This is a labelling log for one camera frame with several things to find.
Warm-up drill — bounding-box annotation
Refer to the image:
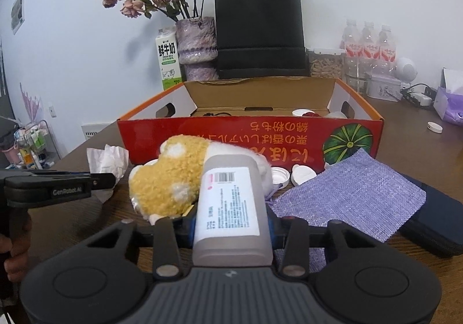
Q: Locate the wall poster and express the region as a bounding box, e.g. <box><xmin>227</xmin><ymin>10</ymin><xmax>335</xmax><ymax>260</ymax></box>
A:
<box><xmin>10</xmin><ymin>0</ymin><xmax>26</xmax><ymax>35</ymax></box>

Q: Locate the purple flower wall sticker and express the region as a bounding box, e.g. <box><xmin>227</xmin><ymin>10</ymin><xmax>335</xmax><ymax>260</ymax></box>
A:
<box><xmin>20</xmin><ymin>83</ymin><xmax>44</xmax><ymax>122</ymax></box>

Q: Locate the white wall vent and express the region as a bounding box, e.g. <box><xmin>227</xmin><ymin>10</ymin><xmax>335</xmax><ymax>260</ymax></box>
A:
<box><xmin>81</xmin><ymin>122</ymin><xmax>111</xmax><ymax>138</ymax></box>

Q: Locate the yellow plush toy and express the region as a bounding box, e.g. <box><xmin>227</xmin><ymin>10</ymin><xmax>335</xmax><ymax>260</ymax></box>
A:
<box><xmin>128</xmin><ymin>134</ymin><xmax>273</xmax><ymax>225</ymax></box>

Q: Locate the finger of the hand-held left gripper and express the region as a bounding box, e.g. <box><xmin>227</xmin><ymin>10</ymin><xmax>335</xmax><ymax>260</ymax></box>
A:
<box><xmin>0</xmin><ymin>170</ymin><xmax>116</xmax><ymax>191</ymax></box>

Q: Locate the person's left hand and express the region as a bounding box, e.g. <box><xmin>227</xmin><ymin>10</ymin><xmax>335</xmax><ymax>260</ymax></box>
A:
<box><xmin>0</xmin><ymin>235</ymin><xmax>30</xmax><ymax>284</ymax></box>

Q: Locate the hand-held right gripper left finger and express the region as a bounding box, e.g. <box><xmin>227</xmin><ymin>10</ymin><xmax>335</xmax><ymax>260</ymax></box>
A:
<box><xmin>87</xmin><ymin>215</ymin><xmax>198</xmax><ymax>280</ymax></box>

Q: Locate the clear drinking glass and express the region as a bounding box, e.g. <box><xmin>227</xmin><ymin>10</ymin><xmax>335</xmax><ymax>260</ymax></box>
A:
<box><xmin>343</xmin><ymin>60</ymin><xmax>368</xmax><ymax>93</ymax></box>

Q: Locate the green white milk carton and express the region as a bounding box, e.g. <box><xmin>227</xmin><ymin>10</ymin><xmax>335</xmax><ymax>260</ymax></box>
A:
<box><xmin>155</xmin><ymin>28</ymin><xmax>182</xmax><ymax>91</ymax></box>

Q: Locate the black paper bag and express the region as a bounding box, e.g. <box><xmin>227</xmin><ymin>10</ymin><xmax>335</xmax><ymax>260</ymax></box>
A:
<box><xmin>214</xmin><ymin>0</ymin><xmax>311</xmax><ymax>79</ymax></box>

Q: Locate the brown wooden desktop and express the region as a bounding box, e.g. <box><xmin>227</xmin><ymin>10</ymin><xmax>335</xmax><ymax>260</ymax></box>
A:
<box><xmin>27</xmin><ymin>90</ymin><xmax>463</xmax><ymax>314</ymax></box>

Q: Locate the purple drawstring pouch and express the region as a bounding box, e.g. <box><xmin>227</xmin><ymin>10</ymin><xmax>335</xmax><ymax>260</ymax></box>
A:
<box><xmin>269</xmin><ymin>148</ymin><xmax>427</xmax><ymax>274</ymax></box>

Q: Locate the dark blue case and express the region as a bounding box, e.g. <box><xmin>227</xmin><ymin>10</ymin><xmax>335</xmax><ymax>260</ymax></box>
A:
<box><xmin>396</xmin><ymin>172</ymin><xmax>463</xmax><ymax>257</ymax></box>

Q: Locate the clear pellet storage container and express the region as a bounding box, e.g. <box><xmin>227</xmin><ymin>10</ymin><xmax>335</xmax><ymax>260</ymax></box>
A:
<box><xmin>307</xmin><ymin>47</ymin><xmax>346</xmax><ymax>78</ymax></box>

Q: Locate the purple marbled vase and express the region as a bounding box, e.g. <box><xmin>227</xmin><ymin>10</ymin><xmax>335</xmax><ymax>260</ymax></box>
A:
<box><xmin>175</xmin><ymin>16</ymin><xmax>219</xmax><ymax>81</ymax></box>

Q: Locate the white round device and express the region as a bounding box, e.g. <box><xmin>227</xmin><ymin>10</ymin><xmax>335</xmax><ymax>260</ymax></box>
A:
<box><xmin>394</xmin><ymin>57</ymin><xmax>418</xmax><ymax>82</ymax></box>

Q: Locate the red cardboard box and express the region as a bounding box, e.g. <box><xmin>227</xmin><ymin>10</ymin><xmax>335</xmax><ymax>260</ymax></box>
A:
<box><xmin>116</xmin><ymin>78</ymin><xmax>385</xmax><ymax>176</ymax></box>

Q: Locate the white power adapter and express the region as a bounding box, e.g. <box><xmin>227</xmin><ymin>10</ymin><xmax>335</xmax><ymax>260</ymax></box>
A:
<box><xmin>408</xmin><ymin>92</ymin><xmax>433</xmax><ymax>107</ymax></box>

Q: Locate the plain white lid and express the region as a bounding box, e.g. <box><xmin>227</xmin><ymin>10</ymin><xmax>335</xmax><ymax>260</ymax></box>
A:
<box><xmin>290</xmin><ymin>164</ymin><xmax>317</xmax><ymax>186</ymax></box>

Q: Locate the metal storage rack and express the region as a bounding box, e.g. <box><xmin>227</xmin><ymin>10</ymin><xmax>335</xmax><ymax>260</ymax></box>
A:
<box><xmin>0</xmin><ymin>119</ymin><xmax>62</xmax><ymax>171</ymax></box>

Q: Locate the white tin box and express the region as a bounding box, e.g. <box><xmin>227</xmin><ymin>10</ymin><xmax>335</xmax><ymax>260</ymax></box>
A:
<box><xmin>366</xmin><ymin>74</ymin><xmax>403</xmax><ymax>102</ymax></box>

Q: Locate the white tissue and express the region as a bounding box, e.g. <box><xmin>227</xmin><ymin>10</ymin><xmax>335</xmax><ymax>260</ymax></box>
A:
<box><xmin>87</xmin><ymin>144</ymin><xmax>130</xmax><ymax>202</ymax></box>

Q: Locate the white plastic container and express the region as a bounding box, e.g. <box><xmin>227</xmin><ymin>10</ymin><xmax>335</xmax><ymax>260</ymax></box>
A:
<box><xmin>192</xmin><ymin>154</ymin><xmax>273</xmax><ymax>268</ymax></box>

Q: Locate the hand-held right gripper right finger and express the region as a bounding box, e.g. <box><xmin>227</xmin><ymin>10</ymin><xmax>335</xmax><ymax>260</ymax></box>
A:
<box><xmin>268</xmin><ymin>217</ymin><xmax>377</xmax><ymax>279</ymax></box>

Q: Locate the purple tissue pack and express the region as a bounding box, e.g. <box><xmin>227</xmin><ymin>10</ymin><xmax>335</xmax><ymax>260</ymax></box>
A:
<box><xmin>433</xmin><ymin>68</ymin><xmax>463</xmax><ymax>126</ymax></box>

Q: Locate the clear water bottle red label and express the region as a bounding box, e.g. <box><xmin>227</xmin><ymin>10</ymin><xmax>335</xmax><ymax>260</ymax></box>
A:
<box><xmin>340</xmin><ymin>19</ymin><xmax>364</xmax><ymax>67</ymax></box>
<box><xmin>361</xmin><ymin>21</ymin><xmax>381</xmax><ymax>67</ymax></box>
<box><xmin>376</xmin><ymin>25</ymin><xmax>397</xmax><ymax>71</ymax></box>

